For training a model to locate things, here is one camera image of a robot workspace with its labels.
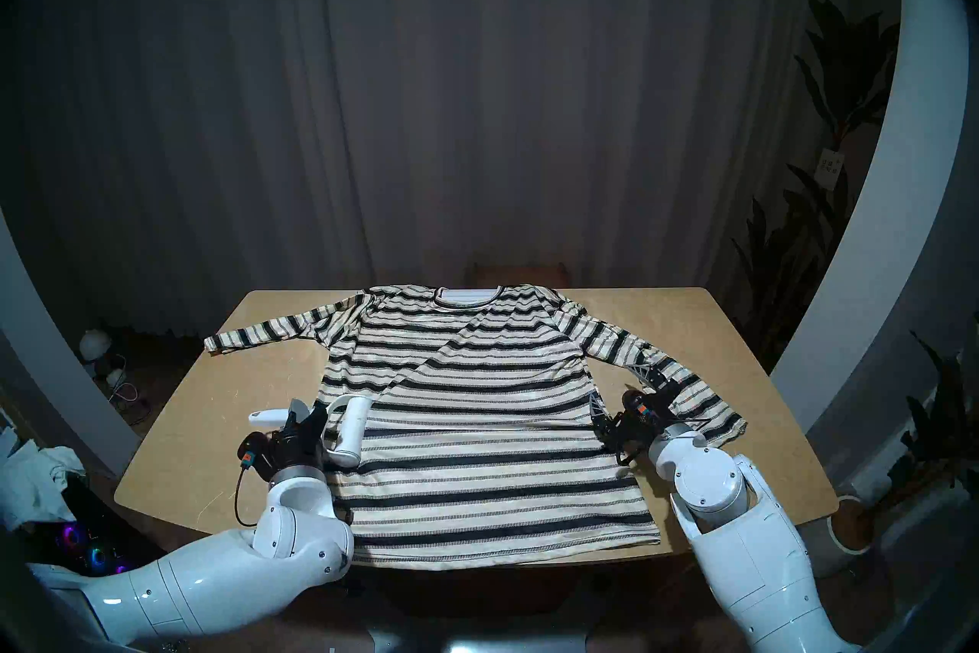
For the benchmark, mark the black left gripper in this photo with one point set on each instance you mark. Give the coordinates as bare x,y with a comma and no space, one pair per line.
298,452

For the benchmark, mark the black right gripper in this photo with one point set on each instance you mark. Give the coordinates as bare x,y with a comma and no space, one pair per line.
631,433

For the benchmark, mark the white lint roller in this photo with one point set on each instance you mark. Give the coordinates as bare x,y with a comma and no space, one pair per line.
353,433

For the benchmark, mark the cream black striped long-sleeve top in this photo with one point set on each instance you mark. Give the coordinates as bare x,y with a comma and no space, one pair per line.
497,368

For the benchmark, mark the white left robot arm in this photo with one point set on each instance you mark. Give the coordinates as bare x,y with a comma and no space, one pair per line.
229,575

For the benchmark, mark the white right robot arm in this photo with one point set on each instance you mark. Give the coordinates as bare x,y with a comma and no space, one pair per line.
734,506

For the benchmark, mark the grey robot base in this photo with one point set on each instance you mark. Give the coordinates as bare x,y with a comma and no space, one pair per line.
478,644

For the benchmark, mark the small white round device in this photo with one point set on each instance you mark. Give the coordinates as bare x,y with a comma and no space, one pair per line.
115,377

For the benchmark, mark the white mushroom lamp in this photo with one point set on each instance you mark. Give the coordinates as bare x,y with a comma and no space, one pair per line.
95,344

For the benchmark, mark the black computer with RGB fans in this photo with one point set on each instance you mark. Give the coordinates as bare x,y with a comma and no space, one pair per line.
99,544

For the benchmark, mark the white plant pot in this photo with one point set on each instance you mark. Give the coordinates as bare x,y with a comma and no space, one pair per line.
849,537

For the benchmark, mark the white curved arch pillar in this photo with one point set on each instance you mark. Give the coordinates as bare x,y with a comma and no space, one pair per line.
42,368
887,261

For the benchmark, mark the white crumpled cloth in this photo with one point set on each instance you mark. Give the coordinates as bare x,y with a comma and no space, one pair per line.
34,475

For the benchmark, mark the small dark potted plant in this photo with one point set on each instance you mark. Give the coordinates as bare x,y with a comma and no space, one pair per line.
941,429

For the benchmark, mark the white plant tag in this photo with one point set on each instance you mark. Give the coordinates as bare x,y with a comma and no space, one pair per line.
830,164

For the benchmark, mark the grey pleated curtain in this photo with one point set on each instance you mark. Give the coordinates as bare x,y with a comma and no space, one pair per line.
459,85

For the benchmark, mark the tall dark leafy plant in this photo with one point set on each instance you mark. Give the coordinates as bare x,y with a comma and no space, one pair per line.
845,78

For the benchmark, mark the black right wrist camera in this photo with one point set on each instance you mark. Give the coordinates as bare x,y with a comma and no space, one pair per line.
635,403

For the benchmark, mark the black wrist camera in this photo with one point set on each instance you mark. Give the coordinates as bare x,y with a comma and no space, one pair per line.
254,452
635,403

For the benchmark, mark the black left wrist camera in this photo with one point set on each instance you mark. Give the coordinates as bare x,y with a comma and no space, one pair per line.
254,452

